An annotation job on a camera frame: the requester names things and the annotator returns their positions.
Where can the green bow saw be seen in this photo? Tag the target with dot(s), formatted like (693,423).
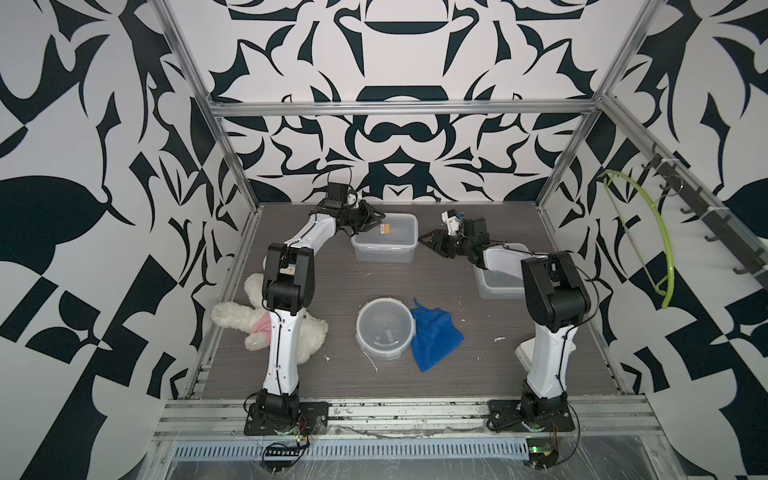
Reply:
(644,227)

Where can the square clear lunch box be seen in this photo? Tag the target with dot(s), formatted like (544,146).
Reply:
(501,276)

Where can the white plush toy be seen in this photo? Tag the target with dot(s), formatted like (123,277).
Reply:
(255,322)

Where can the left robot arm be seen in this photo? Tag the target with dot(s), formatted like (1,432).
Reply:
(288,289)

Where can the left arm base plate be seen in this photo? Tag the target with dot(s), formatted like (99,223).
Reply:
(305,418)

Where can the black wall hook rack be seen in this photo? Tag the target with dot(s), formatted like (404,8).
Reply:
(701,204)

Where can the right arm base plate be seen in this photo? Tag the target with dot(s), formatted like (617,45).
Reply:
(530,414)

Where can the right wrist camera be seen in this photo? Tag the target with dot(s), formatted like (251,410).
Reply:
(453,222)

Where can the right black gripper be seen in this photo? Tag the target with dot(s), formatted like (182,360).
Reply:
(439,234)

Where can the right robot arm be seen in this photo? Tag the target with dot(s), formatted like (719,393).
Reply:
(556,300)

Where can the blue microfiber cloth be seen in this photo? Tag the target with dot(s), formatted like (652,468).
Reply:
(435,336)

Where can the tall rectangular clear lunch box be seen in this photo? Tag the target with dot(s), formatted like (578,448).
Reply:
(394,240)

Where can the white flat box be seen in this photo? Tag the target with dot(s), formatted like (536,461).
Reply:
(524,352)

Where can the round clear lunch box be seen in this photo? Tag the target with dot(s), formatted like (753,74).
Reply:
(384,328)

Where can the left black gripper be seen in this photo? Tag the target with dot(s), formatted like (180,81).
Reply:
(368,224)

